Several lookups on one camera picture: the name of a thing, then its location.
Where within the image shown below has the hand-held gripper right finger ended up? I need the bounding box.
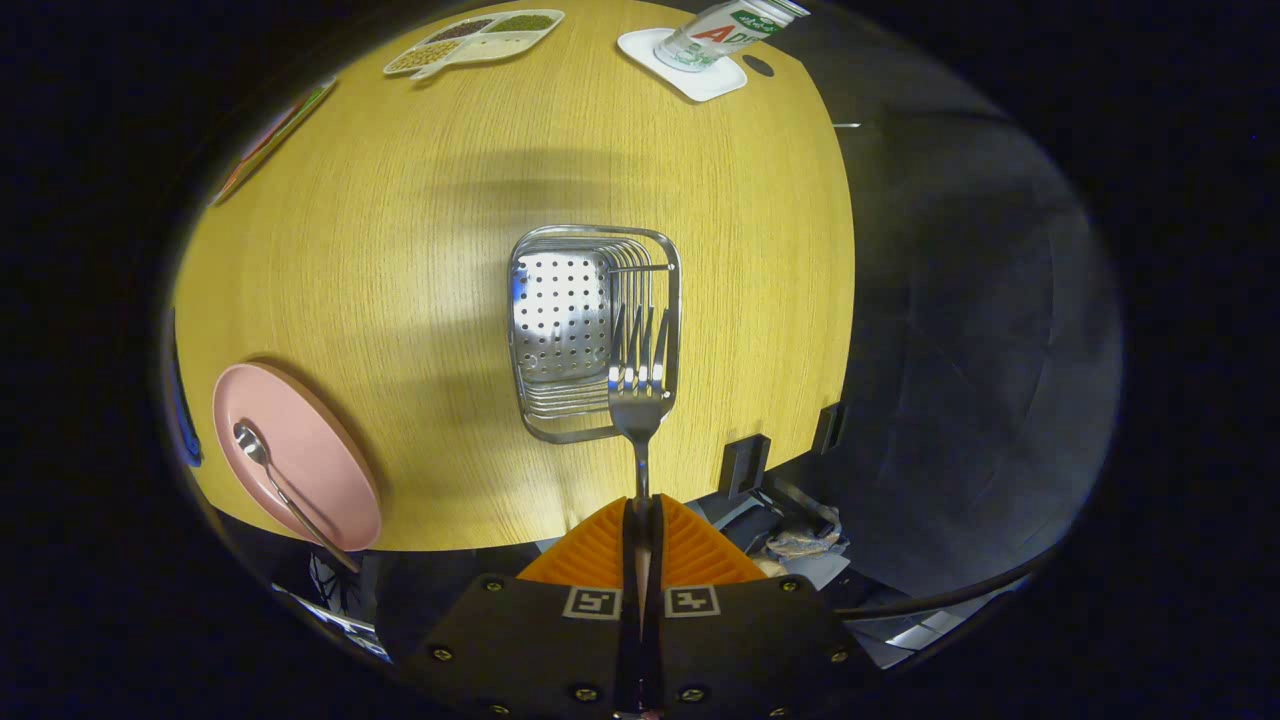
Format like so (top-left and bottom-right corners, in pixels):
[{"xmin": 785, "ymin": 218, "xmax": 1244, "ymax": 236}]
[{"xmin": 645, "ymin": 494, "xmax": 881, "ymax": 720}]

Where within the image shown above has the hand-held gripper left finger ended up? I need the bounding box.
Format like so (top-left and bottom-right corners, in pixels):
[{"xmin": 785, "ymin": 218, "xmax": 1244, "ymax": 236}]
[{"xmin": 400, "ymin": 497, "xmax": 641, "ymax": 720}]

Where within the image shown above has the wooden-handled metal fork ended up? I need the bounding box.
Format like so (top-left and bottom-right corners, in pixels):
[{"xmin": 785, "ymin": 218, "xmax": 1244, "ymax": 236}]
[{"xmin": 607, "ymin": 305, "xmax": 673, "ymax": 601}]

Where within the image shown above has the wooden-handled metal spoon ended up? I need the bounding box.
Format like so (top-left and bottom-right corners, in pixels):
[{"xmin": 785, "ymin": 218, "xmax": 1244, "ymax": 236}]
[{"xmin": 233, "ymin": 421, "xmax": 361, "ymax": 574}]

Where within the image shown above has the metal cutlery rack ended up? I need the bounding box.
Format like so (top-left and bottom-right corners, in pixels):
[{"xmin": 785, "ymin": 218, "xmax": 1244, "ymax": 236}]
[{"xmin": 507, "ymin": 225, "xmax": 683, "ymax": 444}]

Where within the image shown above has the pink plate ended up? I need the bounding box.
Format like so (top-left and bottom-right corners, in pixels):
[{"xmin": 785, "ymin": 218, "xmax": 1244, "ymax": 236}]
[{"xmin": 212, "ymin": 362, "xmax": 383, "ymax": 552}]

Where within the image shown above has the blue cloth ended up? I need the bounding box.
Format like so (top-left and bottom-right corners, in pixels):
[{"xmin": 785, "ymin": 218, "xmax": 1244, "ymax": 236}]
[{"xmin": 168, "ymin": 310, "xmax": 203, "ymax": 468}]

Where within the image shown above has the white coaster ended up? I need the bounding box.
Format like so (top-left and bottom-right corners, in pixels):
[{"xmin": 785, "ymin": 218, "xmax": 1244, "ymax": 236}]
[{"xmin": 617, "ymin": 27, "xmax": 748, "ymax": 103}]

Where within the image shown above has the white divided tray of beans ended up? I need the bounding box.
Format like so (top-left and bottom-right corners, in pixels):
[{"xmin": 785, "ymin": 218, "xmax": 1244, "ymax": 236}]
[{"xmin": 383, "ymin": 9, "xmax": 566, "ymax": 81}]

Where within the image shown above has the white bottle with green label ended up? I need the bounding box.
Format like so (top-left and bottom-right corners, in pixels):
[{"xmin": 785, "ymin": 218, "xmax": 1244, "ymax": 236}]
[{"xmin": 655, "ymin": 0, "xmax": 811, "ymax": 73}]

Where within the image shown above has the grey plate of food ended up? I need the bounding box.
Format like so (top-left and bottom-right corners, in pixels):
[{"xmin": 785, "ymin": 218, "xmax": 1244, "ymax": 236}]
[{"xmin": 210, "ymin": 80, "xmax": 336, "ymax": 206}]

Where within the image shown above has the black cable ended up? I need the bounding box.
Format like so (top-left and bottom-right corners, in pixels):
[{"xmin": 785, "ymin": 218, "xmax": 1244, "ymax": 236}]
[{"xmin": 848, "ymin": 555, "xmax": 1056, "ymax": 621}]

